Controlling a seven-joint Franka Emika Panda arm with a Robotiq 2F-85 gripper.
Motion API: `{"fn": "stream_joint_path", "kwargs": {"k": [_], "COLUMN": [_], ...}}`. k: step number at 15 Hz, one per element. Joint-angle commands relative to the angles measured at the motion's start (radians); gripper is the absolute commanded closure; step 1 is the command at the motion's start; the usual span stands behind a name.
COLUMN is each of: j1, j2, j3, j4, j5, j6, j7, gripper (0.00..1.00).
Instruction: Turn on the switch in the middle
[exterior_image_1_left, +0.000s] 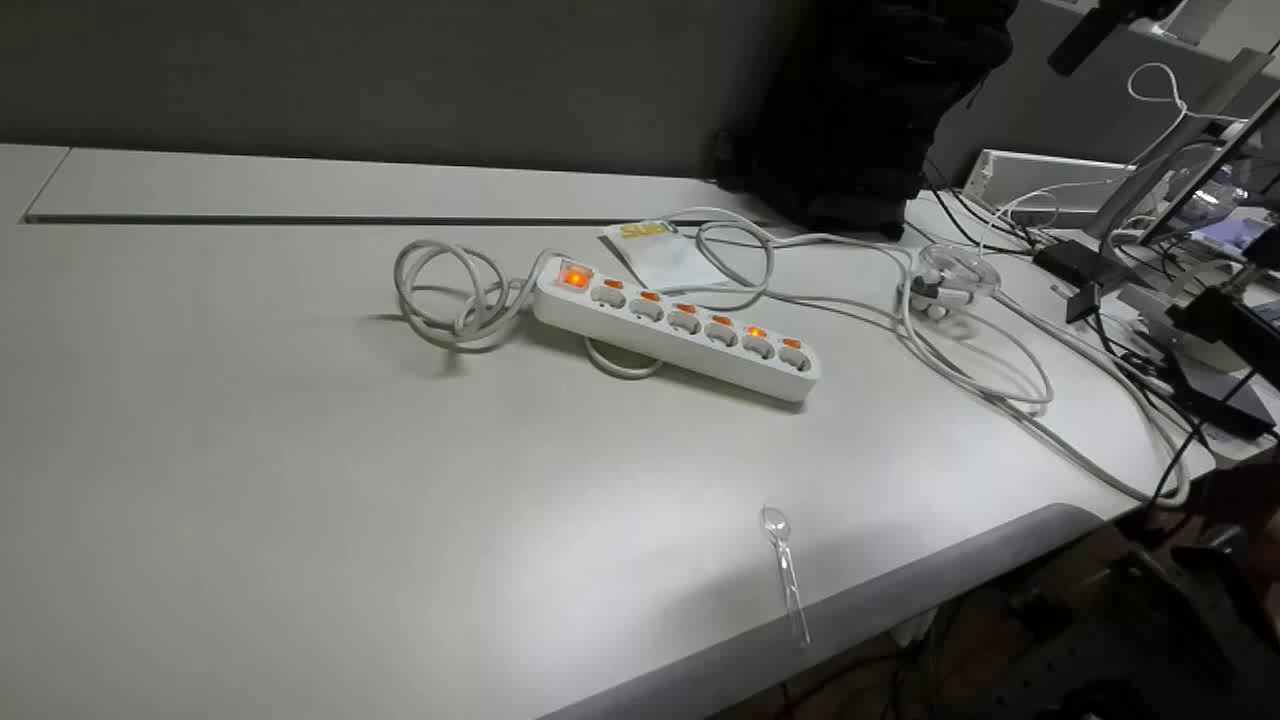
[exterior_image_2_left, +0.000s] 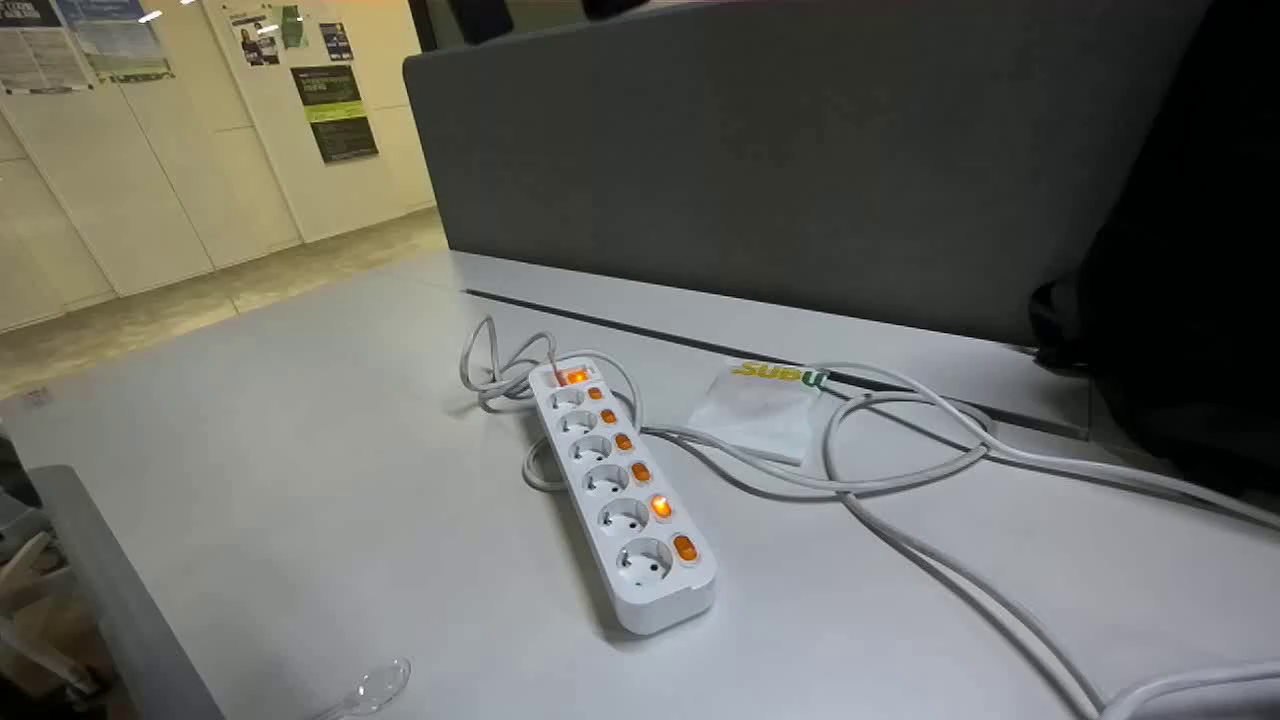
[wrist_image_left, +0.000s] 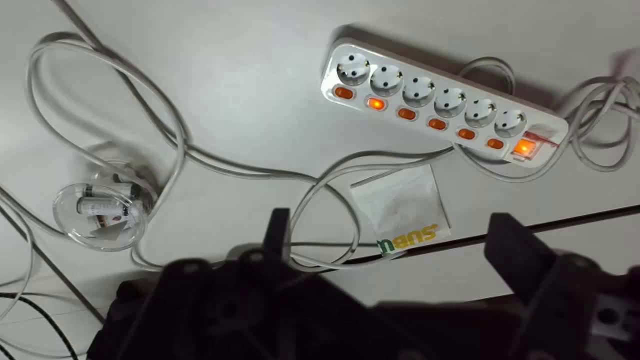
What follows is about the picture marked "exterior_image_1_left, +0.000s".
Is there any long white cable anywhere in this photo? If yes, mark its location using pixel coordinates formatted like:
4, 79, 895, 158
684, 218, 1197, 511

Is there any black cable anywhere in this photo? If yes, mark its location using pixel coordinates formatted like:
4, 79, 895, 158
928, 183, 1280, 507

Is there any white paper tag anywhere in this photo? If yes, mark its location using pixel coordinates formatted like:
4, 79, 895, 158
599, 219, 726, 293

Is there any white multi-socket power strip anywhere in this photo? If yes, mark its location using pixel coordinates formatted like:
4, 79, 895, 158
534, 262, 819, 406

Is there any grey box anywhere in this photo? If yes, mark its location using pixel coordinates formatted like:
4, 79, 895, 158
964, 149, 1133, 219

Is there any clear plastic wrapper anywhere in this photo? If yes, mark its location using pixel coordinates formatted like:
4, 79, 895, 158
909, 245, 1001, 335

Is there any white looped cord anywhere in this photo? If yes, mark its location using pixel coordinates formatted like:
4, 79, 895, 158
1126, 56, 1197, 153

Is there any white power strip cable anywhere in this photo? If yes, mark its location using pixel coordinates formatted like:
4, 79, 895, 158
388, 238, 667, 384

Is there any clear plastic strip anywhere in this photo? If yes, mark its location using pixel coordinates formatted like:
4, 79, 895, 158
762, 507, 811, 649

